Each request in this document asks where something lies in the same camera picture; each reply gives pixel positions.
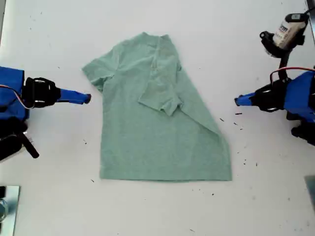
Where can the green t-shirt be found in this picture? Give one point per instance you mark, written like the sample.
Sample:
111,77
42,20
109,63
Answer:
160,137

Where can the black camera stalk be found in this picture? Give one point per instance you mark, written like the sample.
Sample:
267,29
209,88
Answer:
32,148
270,46

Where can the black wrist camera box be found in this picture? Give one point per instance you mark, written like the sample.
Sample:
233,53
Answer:
9,148

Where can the white black camera box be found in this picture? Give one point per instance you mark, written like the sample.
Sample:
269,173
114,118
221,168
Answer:
288,32

